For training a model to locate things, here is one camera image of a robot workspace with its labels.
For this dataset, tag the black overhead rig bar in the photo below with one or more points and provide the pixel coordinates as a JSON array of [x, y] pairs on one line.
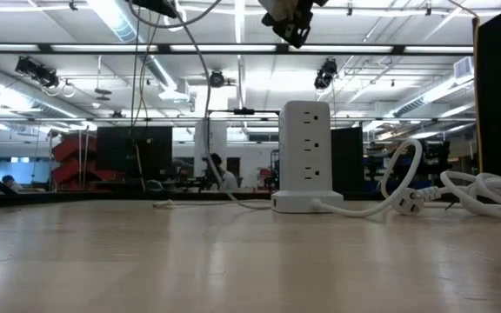
[[283, 48]]

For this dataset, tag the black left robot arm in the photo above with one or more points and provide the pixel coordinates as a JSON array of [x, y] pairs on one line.
[[159, 5]]

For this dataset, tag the dark background workstation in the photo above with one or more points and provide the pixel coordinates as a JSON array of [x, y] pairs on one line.
[[433, 156]]

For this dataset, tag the person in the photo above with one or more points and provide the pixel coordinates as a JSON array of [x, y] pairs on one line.
[[9, 179], [229, 180]]

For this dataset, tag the white power strip tower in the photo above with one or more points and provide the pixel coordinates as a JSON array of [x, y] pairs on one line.
[[294, 182]]

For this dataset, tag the black hanging camera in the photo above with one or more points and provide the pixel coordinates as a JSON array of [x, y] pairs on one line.
[[325, 74], [37, 71], [216, 79]]

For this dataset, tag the black background frame stand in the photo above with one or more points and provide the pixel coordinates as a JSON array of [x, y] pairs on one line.
[[244, 111]]

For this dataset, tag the black background panel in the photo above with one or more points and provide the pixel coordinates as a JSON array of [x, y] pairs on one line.
[[115, 152], [348, 161]]

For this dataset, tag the red storage shelf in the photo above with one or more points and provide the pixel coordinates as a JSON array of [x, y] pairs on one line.
[[76, 148]]

